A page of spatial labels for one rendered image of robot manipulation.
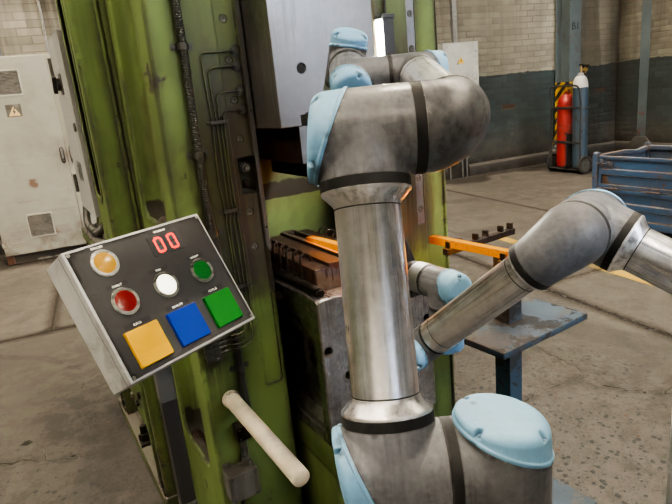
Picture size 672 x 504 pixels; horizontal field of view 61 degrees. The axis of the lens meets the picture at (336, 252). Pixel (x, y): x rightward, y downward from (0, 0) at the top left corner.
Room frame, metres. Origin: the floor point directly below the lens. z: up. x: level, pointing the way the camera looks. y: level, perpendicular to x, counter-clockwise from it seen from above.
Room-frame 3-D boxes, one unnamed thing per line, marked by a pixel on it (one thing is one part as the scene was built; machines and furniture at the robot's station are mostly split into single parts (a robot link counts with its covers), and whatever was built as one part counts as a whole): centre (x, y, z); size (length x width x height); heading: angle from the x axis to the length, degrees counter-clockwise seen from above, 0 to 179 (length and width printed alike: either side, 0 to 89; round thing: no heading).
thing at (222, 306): (1.19, 0.26, 1.01); 0.07 x 0.05 x 0.07; 144
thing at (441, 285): (1.20, -0.23, 1.00); 0.11 x 0.08 x 0.09; 29
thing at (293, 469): (1.28, 0.23, 0.62); 0.44 x 0.05 x 0.05; 29
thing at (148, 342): (1.03, 0.38, 1.01); 0.07 x 0.05 x 0.07; 144
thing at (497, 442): (0.61, -0.17, 0.98); 0.13 x 0.12 x 0.14; 89
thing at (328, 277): (1.71, 0.08, 0.96); 0.42 x 0.20 x 0.09; 29
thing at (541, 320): (1.67, -0.52, 0.69); 0.40 x 0.30 x 0.02; 123
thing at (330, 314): (1.75, 0.03, 0.69); 0.56 x 0.38 x 0.45; 29
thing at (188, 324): (1.11, 0.32, 1.01); 0.07 x 0.05 x 0.07; 144
